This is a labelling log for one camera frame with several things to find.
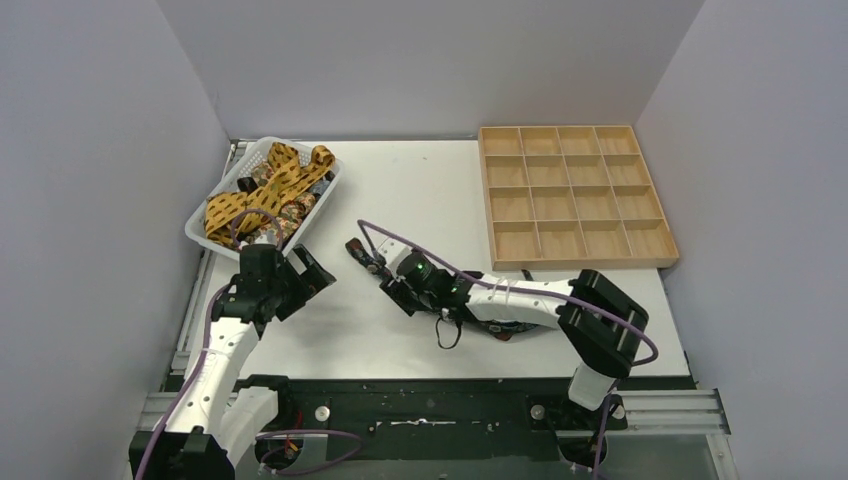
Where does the dark floral tie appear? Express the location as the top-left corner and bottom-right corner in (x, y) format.
(345, 238), (536, 341)

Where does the white plastic basket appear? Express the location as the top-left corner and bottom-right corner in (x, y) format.
(184, 137), (344, 260)

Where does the yellow patterned tie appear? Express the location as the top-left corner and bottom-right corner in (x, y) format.
(203, 142), (337, 248)

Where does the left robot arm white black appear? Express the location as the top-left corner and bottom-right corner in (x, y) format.
(129, 244), (336, 479)

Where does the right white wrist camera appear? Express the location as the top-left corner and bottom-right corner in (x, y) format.
(377, 238), (413, 272)

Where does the thin black cable loop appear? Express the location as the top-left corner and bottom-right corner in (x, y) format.
(434, 314), (464, 351)

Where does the wooden compartment tray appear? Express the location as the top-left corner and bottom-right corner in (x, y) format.
(478, 125), (680, 271)

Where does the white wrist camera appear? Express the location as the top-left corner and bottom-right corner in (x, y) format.
(377, 238), (413, 272)
(237, 230), (279, 251)

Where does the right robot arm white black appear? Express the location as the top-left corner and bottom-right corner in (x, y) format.
(370, 250), (649, 411)

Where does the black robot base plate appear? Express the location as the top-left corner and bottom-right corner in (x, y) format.
(234, 375), (628, 461)

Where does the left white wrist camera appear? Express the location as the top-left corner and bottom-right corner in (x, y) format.
(237, 230), (279, 251)

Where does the beige floral tie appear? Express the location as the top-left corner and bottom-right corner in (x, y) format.
(229, 159), (333, 247)

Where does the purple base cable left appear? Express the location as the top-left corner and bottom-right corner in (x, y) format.
(254, 429), (364, 477)

